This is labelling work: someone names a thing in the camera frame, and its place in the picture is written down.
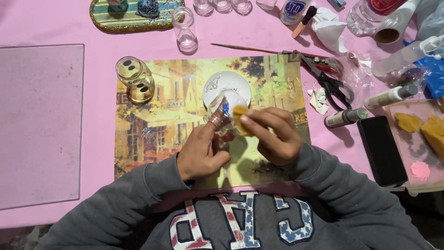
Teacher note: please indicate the person's right hand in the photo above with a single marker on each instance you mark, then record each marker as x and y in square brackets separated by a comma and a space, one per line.
[281, 139]

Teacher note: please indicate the person's left hand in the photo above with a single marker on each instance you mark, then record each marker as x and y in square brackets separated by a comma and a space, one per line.
[197, 152]

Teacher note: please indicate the small yellow sponge piece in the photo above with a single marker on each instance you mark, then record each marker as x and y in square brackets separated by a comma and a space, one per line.
[239, 113]

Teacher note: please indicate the small clear glass jar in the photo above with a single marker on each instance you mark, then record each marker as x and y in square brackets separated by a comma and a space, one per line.
[227, 104]

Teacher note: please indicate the street scene printed placemat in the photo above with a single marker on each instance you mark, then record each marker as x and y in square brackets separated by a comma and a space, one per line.
[173, 121]

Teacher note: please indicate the white paper cutouts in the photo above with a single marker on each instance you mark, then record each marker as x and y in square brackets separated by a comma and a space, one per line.
[319, 102]

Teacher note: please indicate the brown-label paint bottle grey cap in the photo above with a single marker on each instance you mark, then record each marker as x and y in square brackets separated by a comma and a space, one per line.
[343, 118]

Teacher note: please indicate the black scissors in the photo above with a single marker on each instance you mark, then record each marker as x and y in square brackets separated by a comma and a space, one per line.
[329, 86]

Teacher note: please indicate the white patterned saucer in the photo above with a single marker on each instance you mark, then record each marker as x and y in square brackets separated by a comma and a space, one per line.
[225, 81]

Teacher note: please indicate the grey lettered sweatshirt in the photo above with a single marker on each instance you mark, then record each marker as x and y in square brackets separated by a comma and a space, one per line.
[242, 222]

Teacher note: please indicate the red utility knife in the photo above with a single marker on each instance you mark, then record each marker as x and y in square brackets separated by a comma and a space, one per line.
[326, 62]

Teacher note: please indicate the glass jar with black dots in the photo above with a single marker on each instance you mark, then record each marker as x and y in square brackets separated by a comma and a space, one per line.
[136, 81]

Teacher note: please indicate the thin wooden paintbrush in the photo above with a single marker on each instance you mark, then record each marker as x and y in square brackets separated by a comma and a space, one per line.
[242, 48]

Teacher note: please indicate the black smartphone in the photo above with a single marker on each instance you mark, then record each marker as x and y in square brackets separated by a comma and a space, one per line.
[381, 151]

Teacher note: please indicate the clear cellophane wrapper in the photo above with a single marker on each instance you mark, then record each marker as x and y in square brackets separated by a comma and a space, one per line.
[360, 74]

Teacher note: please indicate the pink tablecloth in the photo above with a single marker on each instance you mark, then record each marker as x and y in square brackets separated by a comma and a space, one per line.
[100, 114]

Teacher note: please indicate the white paint bottle grey cap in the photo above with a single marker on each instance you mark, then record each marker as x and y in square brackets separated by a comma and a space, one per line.
[385, 98]

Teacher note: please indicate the crumpled white tissue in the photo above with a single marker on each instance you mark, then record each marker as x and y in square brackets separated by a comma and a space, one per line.
[327, 29]

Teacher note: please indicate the clear plastic tray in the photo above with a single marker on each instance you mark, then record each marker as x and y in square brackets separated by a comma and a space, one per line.
[404, 149]

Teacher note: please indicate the tall empty glass jar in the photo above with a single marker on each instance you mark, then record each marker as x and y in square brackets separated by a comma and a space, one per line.
[185, 29]

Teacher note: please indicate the white glue bottle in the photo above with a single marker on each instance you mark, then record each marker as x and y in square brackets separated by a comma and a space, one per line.
[293, 12]

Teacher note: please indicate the medium yellow sponge chunk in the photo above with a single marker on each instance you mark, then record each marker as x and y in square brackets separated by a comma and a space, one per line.
[408, 122]

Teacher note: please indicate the frosted spray bottle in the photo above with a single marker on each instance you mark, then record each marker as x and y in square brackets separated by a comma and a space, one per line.
[395, 60]

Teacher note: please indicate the pink paint blot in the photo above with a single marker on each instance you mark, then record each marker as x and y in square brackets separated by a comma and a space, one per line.
[420, 170]

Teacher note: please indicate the clear plastic water bottle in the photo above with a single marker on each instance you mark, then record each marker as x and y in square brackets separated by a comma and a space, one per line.
[364, 15]

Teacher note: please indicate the striped glitter-edged tray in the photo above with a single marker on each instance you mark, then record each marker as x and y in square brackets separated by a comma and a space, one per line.
[121, 22]

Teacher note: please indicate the blue-grey figurine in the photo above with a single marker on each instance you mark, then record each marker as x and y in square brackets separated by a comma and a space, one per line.
[148, 7]

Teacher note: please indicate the large yellow sponge chunk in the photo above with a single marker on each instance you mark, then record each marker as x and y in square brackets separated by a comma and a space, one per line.
[434, 133]

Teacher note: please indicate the white paper roll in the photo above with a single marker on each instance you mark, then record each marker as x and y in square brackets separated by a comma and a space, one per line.
[392, 31]

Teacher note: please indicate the clear glass sheet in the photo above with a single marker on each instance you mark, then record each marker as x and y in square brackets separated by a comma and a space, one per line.
[40, 125]

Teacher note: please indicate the blue plastic bag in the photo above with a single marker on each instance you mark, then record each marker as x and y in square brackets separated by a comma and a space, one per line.
[435, 74]

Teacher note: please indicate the green figurine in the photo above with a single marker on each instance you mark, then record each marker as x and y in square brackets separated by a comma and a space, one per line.
[117, 5]

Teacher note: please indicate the clear plastic bag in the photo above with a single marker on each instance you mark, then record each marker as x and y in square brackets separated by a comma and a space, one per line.
[432, 19]

